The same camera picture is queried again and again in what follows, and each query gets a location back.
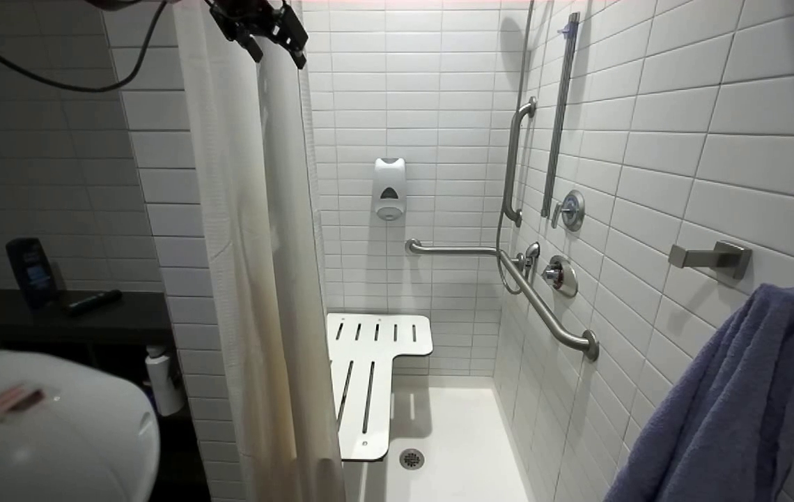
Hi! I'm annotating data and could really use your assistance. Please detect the white slatted shower seat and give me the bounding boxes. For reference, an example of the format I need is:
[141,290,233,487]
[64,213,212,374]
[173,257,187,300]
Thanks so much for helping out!
[323,310,436,464]

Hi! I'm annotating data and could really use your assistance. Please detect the chrome diverter handle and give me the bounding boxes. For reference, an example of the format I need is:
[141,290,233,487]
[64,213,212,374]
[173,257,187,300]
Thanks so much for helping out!
[537,254,581,300]

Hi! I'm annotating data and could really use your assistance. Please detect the round chrome shower valve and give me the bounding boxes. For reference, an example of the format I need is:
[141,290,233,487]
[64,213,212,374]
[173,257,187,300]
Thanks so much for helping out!
[548,187,590,233]

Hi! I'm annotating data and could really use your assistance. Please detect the white shower curtain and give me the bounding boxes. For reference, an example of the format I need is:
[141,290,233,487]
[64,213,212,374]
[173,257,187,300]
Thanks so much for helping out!
[170,0,346,502]

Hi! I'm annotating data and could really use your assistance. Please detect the white spray bottle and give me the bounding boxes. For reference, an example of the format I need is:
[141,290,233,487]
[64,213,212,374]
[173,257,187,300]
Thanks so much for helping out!
[138,339,187,417]

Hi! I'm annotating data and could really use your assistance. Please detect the small chrome hose outlet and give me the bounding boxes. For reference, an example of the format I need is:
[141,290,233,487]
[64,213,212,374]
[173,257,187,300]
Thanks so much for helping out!
[510,238,546,283]

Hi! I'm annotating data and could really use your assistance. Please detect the chrome towel hook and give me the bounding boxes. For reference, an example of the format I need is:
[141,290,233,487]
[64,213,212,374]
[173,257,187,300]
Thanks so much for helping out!
[665,238,754,283]

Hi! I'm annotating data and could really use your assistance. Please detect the white sink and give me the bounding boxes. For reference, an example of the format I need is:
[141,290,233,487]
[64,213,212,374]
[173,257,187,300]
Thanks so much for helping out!
[0,342,165,502]

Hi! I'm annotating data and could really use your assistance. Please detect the long chrome grab bar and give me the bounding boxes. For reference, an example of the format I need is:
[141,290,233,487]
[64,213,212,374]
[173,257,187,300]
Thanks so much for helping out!
[402,233,603,365]

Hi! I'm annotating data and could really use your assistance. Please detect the round floor drain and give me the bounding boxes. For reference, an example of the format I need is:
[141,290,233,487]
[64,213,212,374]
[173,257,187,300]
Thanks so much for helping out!
[396,442,428,470]

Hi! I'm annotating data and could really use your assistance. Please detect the vertical chrome grab bar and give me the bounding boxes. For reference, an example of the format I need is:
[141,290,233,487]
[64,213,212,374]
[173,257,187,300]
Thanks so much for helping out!
[499,93,539,227]

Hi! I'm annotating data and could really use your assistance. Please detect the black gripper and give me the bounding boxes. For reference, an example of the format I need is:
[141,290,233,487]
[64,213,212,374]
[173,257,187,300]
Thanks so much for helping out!
[202,0,311,73]

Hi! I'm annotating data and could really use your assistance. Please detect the chrome shower slide bar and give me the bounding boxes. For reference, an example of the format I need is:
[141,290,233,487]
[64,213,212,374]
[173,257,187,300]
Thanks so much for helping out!
[537,8,584,223]

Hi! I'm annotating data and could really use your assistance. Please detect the dark bottle on counter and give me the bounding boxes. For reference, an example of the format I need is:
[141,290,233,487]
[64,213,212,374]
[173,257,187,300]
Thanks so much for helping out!
[0,233,69,310]

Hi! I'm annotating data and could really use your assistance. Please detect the small pink wrapped item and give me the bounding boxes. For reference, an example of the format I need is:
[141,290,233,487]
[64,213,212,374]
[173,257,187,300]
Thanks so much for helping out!
[0,381,48,424]

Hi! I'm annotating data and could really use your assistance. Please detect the black remote control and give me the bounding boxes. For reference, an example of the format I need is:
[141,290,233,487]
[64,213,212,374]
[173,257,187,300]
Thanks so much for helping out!
[57,287,124,314]

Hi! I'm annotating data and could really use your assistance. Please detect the white soap dispenser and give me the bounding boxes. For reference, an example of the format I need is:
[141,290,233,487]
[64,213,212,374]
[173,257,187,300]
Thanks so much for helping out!
[371,152,410,223]

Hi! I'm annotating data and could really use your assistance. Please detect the chrome shower hose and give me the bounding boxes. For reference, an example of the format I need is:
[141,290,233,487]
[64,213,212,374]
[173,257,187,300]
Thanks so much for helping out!
[491,0,539,300]

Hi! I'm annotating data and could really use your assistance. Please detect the blue towel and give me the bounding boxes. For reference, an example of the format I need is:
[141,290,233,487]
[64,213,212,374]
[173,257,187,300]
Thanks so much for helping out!
[602,279,794,502]

